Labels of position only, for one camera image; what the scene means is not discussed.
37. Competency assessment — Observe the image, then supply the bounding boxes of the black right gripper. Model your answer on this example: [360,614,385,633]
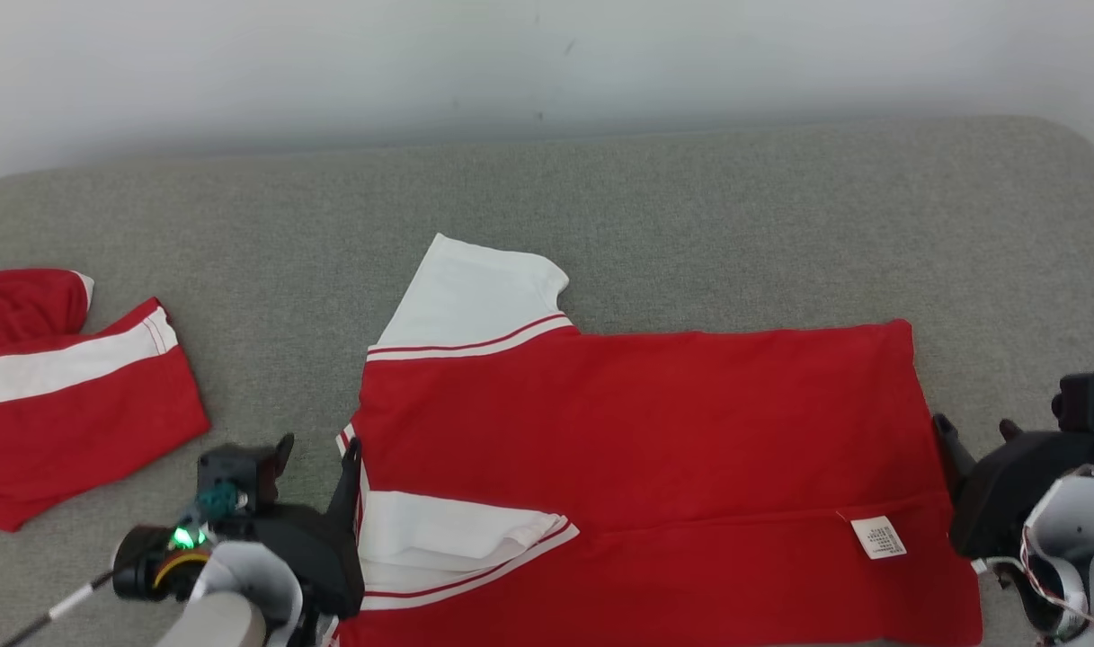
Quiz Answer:
[931,413,1094,560]

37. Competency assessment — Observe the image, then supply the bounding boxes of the red white right arm wires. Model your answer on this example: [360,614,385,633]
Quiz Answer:
[987,526,1094,639]

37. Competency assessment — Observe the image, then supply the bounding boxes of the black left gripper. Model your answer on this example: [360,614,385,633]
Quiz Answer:
[241,433,366,619]

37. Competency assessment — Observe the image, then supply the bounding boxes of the red shorts with white stripe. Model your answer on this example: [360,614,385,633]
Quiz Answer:
[0,268,211,532]

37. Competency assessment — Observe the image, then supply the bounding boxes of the red shirt with white sleeves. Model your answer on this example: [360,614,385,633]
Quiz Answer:
[335,234,983,647]

